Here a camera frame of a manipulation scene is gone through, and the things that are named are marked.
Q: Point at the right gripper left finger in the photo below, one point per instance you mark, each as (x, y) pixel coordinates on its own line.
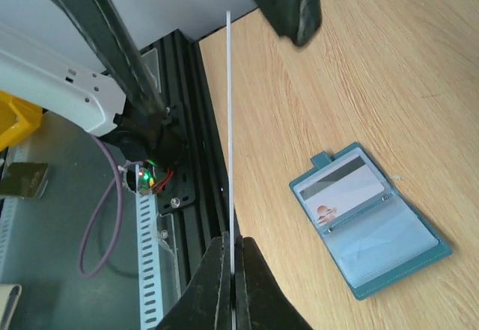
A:
(206, 302)

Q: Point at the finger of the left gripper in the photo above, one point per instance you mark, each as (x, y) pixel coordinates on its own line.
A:
(297, 20)
(102, 28)

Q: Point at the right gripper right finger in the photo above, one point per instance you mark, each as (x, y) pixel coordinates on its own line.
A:
(260, 302)

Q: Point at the teal leather card holder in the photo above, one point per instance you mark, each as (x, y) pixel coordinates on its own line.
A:
(381, 241)

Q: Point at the far right orange bin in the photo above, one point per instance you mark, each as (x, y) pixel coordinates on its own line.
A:
(19, 119)

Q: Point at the light blue cable duct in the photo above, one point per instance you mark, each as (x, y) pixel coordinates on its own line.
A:
(43, 257)

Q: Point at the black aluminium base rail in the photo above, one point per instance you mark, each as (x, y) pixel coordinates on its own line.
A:
(194, 202)

